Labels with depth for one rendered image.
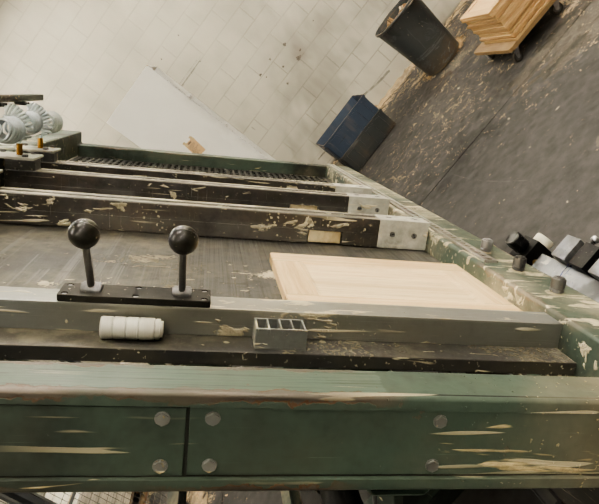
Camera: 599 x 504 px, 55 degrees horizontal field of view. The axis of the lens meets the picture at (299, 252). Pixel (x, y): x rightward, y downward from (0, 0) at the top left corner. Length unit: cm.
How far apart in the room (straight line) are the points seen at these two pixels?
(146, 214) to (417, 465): 89
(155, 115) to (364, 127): 190
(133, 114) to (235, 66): 169
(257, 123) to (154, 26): 142
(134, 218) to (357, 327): 68
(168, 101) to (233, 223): 373
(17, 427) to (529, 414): 51
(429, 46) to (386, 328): 484
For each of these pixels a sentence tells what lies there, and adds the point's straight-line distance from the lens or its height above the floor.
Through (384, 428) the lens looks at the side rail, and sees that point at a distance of 62.
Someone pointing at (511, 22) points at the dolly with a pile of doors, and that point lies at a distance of 432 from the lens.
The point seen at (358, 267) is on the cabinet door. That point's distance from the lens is 116.
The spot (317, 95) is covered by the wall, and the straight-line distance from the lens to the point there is 646.
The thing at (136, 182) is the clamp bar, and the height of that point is 153.
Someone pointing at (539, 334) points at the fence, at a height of 92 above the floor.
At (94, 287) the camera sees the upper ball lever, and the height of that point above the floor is 149.
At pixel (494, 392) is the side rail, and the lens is 65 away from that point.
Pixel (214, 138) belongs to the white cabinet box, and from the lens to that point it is 502.
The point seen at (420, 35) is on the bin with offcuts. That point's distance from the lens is 554.
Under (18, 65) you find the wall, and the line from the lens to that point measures 672.
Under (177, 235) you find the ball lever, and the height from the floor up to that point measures 145.
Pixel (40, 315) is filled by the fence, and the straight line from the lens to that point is 83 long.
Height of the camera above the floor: 151
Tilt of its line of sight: 16 degrees down
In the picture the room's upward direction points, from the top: 54 degrees counter-clockwise
